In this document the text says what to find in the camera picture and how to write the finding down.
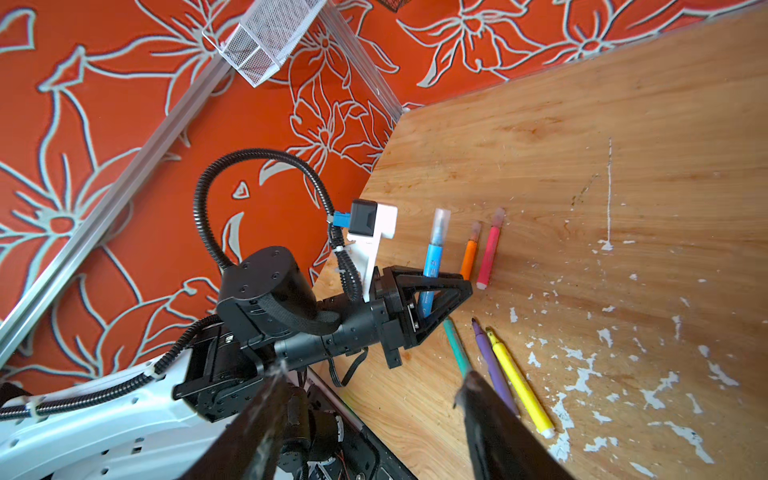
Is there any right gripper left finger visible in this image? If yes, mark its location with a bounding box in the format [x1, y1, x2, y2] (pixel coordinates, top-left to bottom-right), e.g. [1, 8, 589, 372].
[182, 367, 291, 479]

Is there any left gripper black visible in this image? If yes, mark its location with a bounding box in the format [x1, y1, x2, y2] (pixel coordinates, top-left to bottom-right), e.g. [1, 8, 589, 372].
[275, 263, 475, 371]

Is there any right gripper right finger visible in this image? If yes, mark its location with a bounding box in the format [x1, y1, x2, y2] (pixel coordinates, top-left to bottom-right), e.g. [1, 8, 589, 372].
[454, 371, 572, 479]

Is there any blue marker pen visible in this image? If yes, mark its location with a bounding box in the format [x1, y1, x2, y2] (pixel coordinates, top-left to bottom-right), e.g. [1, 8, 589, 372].
[419, 241, 444, 317]

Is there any orange marker pen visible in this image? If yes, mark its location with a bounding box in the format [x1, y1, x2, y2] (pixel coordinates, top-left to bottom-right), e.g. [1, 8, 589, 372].
[460, 221, 482, 280]

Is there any yellow marker pen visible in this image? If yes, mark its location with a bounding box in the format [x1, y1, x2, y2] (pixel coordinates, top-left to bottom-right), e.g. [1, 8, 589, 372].
[485, 328, 555, 439]

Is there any pink marker pen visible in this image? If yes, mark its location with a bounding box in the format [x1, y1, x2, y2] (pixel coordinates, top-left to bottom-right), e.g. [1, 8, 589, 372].
[476, 207, 505, 290]

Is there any clear pen cap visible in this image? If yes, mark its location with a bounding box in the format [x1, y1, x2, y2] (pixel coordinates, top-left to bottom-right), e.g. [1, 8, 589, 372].
[430, 208, 451, 247]

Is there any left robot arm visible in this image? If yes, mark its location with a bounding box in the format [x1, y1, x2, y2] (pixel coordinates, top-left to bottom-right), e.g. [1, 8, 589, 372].
[1, 149, 472, 479]

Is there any green marker pen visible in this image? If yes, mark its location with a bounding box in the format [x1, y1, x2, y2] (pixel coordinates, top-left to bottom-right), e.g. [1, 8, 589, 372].
[442, 317, 472, 378]

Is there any purple marker pen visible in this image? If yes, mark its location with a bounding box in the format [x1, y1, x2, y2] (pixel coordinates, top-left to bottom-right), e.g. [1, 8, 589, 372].
[472, 317, 519, 416]

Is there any clear plastic bin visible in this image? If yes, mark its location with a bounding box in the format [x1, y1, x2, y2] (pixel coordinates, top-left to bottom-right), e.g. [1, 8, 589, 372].
[202, 0, 326, 88]

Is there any black wire basket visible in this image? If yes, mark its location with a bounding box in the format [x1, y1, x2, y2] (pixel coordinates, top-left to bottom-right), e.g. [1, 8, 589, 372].
[377, 0, 410, 13]

